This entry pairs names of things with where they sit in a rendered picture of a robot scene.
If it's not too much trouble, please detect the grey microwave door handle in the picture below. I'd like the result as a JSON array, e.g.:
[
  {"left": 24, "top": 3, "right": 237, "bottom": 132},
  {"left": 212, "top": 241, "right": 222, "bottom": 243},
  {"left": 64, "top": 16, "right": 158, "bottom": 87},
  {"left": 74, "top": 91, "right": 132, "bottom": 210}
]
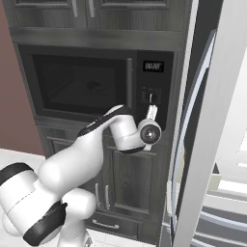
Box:
[{"left": 125, "top": 57, "right": 134, "bottom": 109}]

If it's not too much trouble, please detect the dark wood tall cabinet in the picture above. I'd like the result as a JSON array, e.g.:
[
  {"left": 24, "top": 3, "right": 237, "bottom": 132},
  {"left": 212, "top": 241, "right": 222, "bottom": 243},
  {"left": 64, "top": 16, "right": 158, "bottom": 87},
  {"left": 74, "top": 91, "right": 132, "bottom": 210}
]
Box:
[{"left": 2, "top": 0, "right": 195, "bottom": 247}]

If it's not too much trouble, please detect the black microwave door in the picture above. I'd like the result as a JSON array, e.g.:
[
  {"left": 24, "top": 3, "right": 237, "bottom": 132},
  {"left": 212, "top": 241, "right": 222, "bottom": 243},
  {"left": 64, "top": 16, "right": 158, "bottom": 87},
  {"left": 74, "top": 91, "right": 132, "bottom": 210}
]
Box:
[{"left": 18, "top": 47, "right": 138, "bottom": 121}]

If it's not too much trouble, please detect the black built-in microwave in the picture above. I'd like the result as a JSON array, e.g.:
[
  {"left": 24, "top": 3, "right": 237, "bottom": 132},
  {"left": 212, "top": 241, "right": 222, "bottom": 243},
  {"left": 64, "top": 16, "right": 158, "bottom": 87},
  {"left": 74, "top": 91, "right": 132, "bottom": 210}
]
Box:
[{"left": 16, "top": 43, "right": 176, "bottom": 133}]

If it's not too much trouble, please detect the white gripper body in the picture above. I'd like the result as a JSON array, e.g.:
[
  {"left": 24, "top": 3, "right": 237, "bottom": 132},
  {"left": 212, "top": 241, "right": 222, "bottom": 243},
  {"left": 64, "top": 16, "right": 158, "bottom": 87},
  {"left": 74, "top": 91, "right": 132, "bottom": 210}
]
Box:
[{"left": 145, "top": 103, "right": 159, "bottom": 123}]

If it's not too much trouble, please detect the dark wood drawer front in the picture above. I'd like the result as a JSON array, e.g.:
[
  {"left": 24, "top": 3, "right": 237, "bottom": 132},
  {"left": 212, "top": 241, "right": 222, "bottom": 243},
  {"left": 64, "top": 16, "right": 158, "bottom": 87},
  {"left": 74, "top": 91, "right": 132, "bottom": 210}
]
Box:
[{"left": 84, "top": 210, "right": 162, "bottom": 241}]

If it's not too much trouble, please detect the curved silver fridge door handle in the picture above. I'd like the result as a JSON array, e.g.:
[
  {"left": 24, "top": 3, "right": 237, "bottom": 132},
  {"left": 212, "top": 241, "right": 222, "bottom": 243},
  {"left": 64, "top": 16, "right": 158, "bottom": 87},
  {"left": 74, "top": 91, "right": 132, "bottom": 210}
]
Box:
[{"left": 169, "top": 28, "right": 217, "bottom": 233}]

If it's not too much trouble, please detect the silver drawer handle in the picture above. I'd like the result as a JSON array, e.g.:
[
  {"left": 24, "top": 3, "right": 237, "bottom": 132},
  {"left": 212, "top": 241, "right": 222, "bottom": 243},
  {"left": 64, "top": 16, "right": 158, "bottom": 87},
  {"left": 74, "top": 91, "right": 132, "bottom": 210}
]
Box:
[{"left": 92, "top": 218, "right": 121, "bottom": 231}]

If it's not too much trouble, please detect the grey fridge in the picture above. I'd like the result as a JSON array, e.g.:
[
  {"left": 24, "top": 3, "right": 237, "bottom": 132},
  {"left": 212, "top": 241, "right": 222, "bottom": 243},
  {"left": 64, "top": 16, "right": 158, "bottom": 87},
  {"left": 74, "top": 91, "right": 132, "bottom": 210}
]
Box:
[{"left": 176, "top": 0, "right": 247, "bottom": 247}]

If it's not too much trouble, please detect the silver cupboard door handle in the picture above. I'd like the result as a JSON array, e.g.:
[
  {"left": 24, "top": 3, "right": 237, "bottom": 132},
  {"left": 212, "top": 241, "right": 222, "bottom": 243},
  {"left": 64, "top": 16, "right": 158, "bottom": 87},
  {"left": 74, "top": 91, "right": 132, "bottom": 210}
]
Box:
[
  {"left": 70, "top": 0, "right": 79, "bottom": 18},
  {"left": 103, "top": 184, "right": 111, "bottom": 211},
  {"left": 88, "top": 0, "right": 96, "bottom": 18},
  {"left": 94, "top": 182, "right": 101, "bottom": 209}
]

